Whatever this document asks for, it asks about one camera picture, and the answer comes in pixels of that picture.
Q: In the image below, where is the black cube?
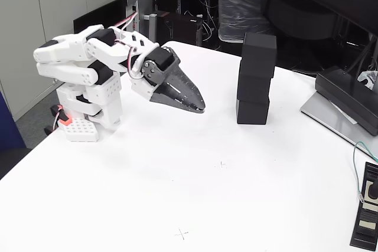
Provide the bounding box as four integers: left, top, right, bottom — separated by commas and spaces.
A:
236, 98, 270, 125
237, 58, 276, 102
241, 32, 278, 70

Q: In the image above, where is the black computer case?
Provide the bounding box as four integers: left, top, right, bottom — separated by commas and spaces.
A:
156, 11, 204, 47

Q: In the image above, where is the orange black controller board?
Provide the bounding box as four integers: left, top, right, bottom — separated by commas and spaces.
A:
44, 104, 73, 135

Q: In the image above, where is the bin with clear plastic bag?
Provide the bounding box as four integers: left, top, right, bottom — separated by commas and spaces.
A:
214, 0, 274, 44

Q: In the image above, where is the grey metal cabinet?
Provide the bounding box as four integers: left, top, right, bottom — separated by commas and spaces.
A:
0, 0, 122, 122

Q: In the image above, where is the black office chair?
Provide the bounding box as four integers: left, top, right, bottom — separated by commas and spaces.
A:
264, 0, 340, 42

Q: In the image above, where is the blue partition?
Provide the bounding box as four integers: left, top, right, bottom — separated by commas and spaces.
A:
0, 91, 27, 151

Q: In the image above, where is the silver monitor stand base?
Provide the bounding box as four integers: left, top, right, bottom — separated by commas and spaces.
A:
300, 89, 378, 158

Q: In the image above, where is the white plastic bag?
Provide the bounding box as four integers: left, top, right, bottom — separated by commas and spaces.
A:
357, 70, 378, 90

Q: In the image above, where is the black plastic tray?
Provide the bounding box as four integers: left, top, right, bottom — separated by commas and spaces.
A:
349, 162, 378, 251

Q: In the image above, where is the red white servo cable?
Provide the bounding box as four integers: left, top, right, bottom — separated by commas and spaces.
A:
113, 11, 140, 81

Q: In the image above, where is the grey metal post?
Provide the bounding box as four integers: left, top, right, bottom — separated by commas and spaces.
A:
144, 12, 158, 43

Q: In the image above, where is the green cable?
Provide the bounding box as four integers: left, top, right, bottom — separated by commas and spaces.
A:
353, 140, 378, 202

